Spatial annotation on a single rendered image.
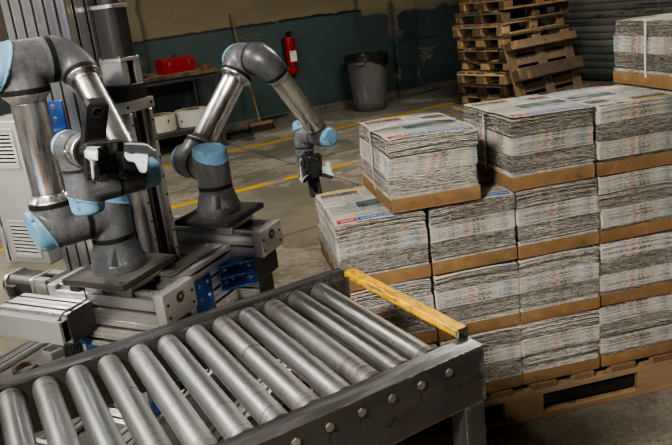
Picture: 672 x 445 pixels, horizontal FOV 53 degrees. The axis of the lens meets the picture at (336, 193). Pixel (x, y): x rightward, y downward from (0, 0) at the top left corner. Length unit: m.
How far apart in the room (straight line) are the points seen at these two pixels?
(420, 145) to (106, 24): 0.97
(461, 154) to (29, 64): 1.21
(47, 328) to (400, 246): 1.03
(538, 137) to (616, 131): 0.27
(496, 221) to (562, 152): 0.30
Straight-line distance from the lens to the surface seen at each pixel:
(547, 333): 2.42
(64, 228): 1.87
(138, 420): 1.30
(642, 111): 2.36
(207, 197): 2.30
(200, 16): 8.76
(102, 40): 2.12
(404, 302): 1.50
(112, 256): 1.93
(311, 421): 1.19
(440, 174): 2.05
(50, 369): 1.56
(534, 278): 2.31
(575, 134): 2.24
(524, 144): 2.16
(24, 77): 1.81
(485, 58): 8.63
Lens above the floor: 1.46
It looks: 16 degrees down
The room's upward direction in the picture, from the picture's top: 7 degrees counter-clockwise
